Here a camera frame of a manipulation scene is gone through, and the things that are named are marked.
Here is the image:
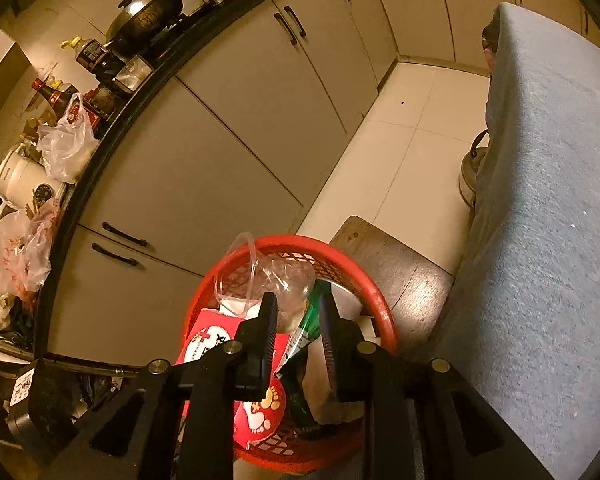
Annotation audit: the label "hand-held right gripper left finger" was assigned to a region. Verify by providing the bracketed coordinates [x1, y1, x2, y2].
[40, 291, 280, 480]

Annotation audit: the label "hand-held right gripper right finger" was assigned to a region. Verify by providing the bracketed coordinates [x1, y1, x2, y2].
[319, 290, 556, 480]

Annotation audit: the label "red white printed box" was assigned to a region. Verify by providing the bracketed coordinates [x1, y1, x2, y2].
[174, 307, 291, 451]

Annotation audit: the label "white red snack packet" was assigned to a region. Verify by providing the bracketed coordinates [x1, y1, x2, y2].
[300, 332, 368, 426]

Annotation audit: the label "red plastic basket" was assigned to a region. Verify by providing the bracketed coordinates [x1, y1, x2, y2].
[182, 234, 398, 476]

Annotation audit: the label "white paper scrap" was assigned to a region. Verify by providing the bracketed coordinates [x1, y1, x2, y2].
[330, 285, 381, 346]
[217, 297, 261, 321]

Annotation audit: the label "clear plastic cup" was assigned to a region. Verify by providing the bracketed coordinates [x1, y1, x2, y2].
[215, 231, 266, 318]

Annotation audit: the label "brown wooden stool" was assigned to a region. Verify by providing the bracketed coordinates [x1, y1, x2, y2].
[327, 215, 456, 351]

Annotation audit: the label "white kitchen base cabinets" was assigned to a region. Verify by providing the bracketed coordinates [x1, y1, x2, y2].
[45, 0, 600, 366]

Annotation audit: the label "steel kettle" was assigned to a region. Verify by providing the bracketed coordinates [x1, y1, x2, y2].
[459, 129, 493, 208]

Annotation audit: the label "black appliance white label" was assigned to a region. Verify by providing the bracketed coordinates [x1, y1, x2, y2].
[5, 360, 86, 466]

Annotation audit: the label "blue tablecloth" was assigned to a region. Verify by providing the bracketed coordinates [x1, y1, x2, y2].
[420, 2, 600, 480]

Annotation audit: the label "red print plastic bag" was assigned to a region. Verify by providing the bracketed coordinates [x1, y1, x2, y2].
[0, 199, 61, 301]

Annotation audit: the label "clear plastic bag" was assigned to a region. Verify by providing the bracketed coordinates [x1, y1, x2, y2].
[36, 92, 101, 184]

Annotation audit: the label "square glass jar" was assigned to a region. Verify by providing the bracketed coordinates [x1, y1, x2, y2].
[114, 55, 153, 92]

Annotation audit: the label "white electric cooker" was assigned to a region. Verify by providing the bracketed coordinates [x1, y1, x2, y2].
[0, 144, 56, 208]

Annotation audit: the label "dark soy sauce bottle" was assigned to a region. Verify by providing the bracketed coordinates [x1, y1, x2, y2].
[31, 78, 81, 121]

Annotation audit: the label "yellow cap oil bottle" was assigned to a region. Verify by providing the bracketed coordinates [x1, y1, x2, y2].
[62, 37, 126, 81]

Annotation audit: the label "steel wok with lid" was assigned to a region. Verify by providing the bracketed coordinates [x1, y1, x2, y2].
[104, 0, 185, 58]

